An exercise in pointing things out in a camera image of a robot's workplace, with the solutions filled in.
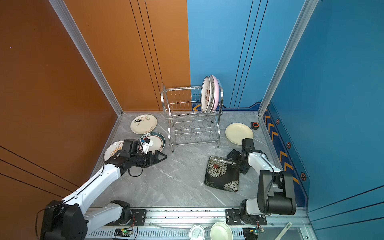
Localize white bowl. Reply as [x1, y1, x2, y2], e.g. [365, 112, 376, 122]
[210, 222, 233, 240]

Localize plain cream plate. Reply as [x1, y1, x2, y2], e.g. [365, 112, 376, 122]
[225, 123, 254, 145]

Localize green circuit board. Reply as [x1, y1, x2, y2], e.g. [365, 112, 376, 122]
[250, 228, 264, 239]
[114, 228, 134, 238]

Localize dark square floral plate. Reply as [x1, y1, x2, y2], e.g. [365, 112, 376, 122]
[204, 156, 240, 193]

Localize white plate dark green rim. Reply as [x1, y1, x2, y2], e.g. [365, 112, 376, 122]
[139, 132, 166, 153]

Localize white round lid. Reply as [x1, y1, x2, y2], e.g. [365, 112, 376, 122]
[189, 225, 206, 240]

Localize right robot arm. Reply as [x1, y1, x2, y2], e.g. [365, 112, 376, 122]
[228, 139, 297, 225]

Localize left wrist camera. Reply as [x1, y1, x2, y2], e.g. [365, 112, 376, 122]
[140, 138, 154, 155]

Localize white plate orange sunburst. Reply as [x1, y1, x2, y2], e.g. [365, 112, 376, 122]
[104, 140, 124, 162]

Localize black orange tape roll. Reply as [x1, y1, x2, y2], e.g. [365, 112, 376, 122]
[251, 122, 260, 130]

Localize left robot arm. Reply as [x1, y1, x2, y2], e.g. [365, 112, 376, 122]
[37, 139, 167, 240]

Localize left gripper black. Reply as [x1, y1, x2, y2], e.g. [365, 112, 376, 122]
[131, 150, 168, 168]

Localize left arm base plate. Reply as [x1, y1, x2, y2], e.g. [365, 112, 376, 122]
[106, 209, 147, 227]

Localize white stick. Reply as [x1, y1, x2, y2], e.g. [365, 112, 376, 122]
[275, 222, 293, 240]

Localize white plate red chinese characters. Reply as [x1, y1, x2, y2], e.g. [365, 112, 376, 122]
[201, 77, 211, 112]

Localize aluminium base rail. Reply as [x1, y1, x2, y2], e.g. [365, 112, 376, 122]
[83, 207, 317, 240]

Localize cream plate with panda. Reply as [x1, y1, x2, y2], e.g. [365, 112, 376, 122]
[130, 114, 158, 135]

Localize pink plate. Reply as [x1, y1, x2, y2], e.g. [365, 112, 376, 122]
[211, 75, 221, 112]

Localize steel two-tier dish rack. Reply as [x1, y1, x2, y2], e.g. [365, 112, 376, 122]
[161, 84, 224, 152]

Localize green circuit board right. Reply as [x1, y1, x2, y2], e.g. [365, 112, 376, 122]
[250, 228, 264, 239]

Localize green circuit board left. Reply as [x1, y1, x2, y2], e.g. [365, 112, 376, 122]
[114, 228, 134, 238]

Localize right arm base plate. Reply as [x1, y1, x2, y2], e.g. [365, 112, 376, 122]
[225, 209, 268, 226]

